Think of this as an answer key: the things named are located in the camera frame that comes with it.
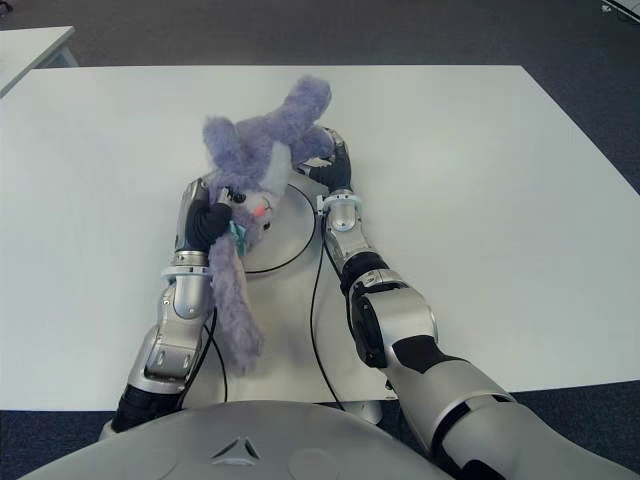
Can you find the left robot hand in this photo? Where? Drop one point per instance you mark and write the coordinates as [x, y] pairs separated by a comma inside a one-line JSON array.
[[200, 225]]

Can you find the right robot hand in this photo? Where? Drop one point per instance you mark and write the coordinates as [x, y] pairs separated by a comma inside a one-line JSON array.
[[340, 172]]

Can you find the purple plush doll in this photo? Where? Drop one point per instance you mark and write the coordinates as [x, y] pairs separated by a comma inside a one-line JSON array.
[[260, 145]]

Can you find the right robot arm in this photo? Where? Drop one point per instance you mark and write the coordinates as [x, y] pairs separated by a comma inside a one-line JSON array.
[[400, 320]]

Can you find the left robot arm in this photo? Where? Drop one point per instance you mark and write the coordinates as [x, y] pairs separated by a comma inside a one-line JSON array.
[[170, 330]]

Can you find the white plate black rim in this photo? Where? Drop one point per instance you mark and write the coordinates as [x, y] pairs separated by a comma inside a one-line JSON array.
[[295, 220]]

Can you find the grey robot torso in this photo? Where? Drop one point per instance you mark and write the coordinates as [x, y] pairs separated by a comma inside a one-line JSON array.
[[240, 440]]

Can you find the white table leg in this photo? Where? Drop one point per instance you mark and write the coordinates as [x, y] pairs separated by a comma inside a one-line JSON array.
[[367, 410]]

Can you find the white side table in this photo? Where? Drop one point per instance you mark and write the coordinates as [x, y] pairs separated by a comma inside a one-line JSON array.
[[30, 50]]

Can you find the white furniture edge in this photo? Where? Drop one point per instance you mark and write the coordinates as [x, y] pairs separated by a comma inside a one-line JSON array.
[[627, 6]]

